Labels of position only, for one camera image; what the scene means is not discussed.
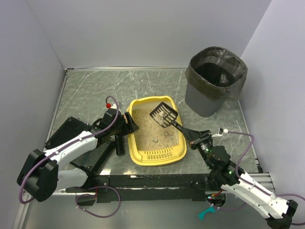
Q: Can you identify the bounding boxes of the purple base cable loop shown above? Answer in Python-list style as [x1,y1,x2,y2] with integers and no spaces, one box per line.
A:
[75,187,122,218]

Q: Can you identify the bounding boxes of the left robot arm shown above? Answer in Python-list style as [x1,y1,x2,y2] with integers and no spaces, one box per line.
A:
[17,108,139,204]

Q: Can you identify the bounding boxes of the black slotted litter scoop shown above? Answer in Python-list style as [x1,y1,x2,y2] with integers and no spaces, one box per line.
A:
[149,102,191,139]

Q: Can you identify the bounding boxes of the teal plastic piece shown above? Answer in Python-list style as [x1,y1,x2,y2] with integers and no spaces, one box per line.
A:
[198,206,215,220]

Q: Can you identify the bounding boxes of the black glitter microphone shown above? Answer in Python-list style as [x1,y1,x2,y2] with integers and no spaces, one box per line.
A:
[114,135,125,156]

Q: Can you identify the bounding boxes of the black ribbed tray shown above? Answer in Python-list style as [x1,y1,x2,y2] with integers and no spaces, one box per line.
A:
[45,116,115,175]

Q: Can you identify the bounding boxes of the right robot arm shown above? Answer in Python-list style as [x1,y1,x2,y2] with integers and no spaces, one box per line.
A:
[178,127,298,229]

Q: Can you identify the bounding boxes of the aluminium frame rail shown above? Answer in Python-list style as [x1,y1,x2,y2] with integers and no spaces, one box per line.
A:
[249,173,275,192]

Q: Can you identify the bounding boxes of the cat litter pellets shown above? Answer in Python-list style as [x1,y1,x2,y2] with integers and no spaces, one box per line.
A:
[132,109,179,151]

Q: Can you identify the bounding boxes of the grey trash bin with bag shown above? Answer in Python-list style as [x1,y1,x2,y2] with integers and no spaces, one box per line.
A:
[185,46,248,117]

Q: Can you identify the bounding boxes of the yellow litter box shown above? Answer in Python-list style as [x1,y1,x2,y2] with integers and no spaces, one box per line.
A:
[127,95,187,166]

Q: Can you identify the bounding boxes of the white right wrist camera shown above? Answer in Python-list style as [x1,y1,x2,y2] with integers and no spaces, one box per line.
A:
[212,127,229,137]

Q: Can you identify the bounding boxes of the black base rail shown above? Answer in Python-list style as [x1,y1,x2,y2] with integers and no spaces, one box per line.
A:
[65,174,220,203]

